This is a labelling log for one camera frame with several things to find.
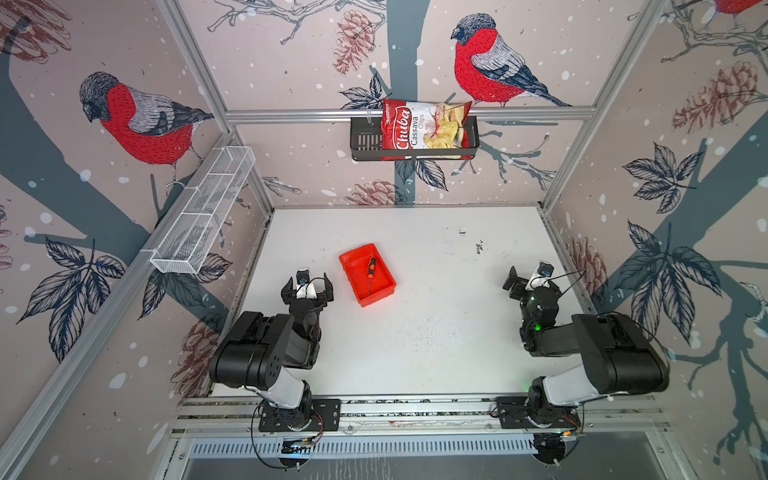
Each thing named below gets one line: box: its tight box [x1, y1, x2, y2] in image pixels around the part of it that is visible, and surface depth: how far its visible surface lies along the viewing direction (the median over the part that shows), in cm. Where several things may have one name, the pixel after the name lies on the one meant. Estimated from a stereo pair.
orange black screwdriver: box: [368, 257, 376, 296], surface depth 103 cm
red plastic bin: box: [339, 243, 397, 308], surface depth 100 cm
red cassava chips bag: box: [380, 99, 474, 161], surface depth 90 cm
